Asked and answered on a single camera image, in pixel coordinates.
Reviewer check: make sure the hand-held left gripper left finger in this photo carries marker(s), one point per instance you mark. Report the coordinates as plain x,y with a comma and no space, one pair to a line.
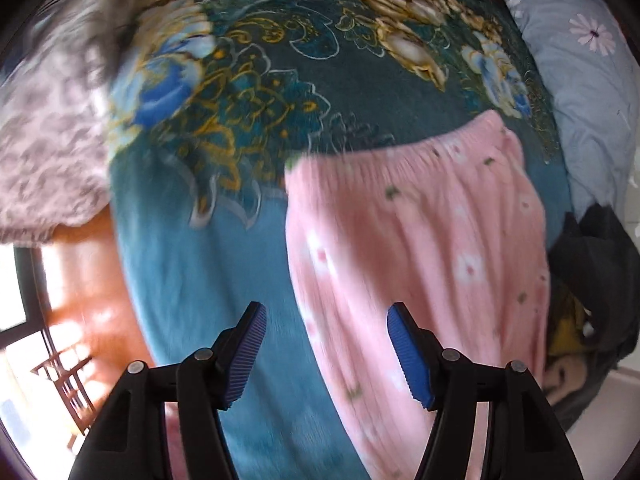
245,350

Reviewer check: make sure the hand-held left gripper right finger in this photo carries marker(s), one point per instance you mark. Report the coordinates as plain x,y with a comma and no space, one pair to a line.
410,355

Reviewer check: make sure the pink fleece floral pajama pants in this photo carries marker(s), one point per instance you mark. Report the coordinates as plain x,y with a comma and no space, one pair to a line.
425,240

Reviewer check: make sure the teal floral blanket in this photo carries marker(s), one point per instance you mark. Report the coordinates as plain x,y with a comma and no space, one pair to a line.
225,270

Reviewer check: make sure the yellow cloth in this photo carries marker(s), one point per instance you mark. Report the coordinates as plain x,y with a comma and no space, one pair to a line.
567,335

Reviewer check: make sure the grey garment with beige lining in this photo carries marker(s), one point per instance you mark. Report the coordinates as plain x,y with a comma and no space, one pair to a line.
575,405

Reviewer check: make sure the wooden chair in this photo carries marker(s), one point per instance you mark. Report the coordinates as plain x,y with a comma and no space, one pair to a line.
65,385

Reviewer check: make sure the white glossy wardrobe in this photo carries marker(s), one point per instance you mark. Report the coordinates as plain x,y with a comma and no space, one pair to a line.
615,400

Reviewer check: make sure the dark charcoal garment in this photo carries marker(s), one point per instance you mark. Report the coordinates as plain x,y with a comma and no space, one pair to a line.
595,255

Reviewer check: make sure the dark framed window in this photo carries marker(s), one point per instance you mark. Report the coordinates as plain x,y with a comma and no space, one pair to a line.
35,285

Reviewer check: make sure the grey patterned fluffy blanket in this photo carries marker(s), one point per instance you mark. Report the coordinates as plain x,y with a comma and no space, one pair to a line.
50,150

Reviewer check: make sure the grey pillow with flower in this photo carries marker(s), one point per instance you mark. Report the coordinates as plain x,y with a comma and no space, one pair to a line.
580,85

